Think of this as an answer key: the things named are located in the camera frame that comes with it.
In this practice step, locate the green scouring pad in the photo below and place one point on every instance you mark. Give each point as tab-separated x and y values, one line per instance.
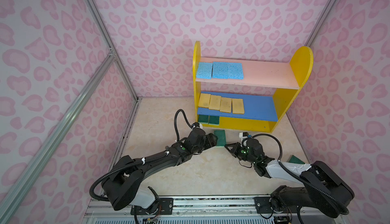
221	138
295	160
203	119
213	120

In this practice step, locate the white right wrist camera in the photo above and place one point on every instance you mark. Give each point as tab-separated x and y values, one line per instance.
244	135

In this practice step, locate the blue sponge floor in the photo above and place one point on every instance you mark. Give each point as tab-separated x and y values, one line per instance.
220	70
235	71

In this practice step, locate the yellow sponge shelf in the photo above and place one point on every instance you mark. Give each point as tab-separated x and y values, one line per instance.
204	100

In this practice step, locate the yellow sponge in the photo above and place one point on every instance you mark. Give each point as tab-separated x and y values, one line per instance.
214	103

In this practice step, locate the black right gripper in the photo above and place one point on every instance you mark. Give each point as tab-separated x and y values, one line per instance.
235	148

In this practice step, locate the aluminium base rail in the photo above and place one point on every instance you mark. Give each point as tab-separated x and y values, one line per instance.
225	209

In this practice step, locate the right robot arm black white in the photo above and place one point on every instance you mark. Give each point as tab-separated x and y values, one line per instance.
320	187

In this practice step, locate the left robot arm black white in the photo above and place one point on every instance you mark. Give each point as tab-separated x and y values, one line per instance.
122	185

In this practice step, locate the aluminium frame profile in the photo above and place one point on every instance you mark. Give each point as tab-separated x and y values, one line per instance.
50	49
319	25

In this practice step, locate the aluminium frame profile right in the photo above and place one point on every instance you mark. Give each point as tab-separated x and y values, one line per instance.
319	25

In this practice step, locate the aluminium frame profile left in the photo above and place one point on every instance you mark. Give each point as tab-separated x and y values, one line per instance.
50	49

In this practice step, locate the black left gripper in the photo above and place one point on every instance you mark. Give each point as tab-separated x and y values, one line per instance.
209	144

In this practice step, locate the yellow wooden shelf unit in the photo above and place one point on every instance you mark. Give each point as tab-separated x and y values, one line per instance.
262	113

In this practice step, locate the yellow sponge floor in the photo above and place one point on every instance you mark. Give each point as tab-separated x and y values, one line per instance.
238	106
225	105

